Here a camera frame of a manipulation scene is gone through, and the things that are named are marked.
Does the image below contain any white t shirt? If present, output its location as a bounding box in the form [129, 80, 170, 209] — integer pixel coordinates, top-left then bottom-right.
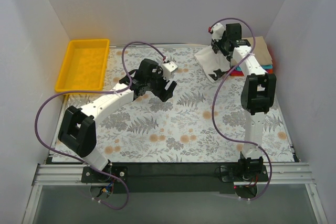
[194, 46, 230, 83]

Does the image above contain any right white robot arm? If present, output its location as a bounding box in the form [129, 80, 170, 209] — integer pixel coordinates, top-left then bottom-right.
[208, 23, 276, 181]

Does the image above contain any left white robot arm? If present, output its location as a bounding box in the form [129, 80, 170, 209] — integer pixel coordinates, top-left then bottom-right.
[58, 59, 178, 182]

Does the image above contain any beige folded t shirt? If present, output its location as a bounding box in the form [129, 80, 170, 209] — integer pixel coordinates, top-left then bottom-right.
[253, 36, 272, 66]

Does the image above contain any pink folded t shirt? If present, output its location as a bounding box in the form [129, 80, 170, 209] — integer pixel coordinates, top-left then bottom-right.
[230, 69, 244, 77]

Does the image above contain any teal folded t shirt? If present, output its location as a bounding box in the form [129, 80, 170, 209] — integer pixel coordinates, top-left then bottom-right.
[235, 65, 273, 72]

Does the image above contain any yellow plastic bin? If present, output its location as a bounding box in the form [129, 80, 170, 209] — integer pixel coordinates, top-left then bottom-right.
[55, 39, 110, 93]

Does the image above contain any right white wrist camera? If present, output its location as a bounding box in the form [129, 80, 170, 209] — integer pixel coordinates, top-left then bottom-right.
[208, 23, 225, 42]

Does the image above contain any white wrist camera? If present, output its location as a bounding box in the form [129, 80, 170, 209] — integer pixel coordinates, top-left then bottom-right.
[161, 58, 178, 80]
[208, 23, 225, 42]

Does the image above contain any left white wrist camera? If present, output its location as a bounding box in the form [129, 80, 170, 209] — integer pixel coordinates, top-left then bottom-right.
[161, 58, 178, 80]

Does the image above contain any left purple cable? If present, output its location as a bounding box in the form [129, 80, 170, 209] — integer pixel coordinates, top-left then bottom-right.
[35, 40, 130, 210]

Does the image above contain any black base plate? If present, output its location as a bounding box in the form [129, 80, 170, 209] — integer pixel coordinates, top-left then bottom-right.
[80, 161, 271, 195]

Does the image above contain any aluminium frame rail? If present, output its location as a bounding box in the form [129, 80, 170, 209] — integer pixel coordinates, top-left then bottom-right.
[23, 163, 327, 223]

